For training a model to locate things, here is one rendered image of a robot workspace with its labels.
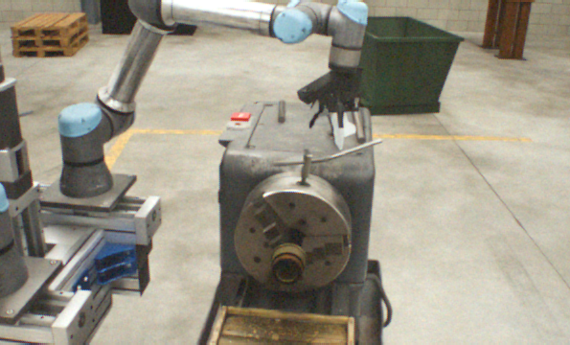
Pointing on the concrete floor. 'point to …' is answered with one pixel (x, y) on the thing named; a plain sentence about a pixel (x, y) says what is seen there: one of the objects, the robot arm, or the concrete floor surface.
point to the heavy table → (507, 28)
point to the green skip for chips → (404, 65)
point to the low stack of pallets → (50, 34)
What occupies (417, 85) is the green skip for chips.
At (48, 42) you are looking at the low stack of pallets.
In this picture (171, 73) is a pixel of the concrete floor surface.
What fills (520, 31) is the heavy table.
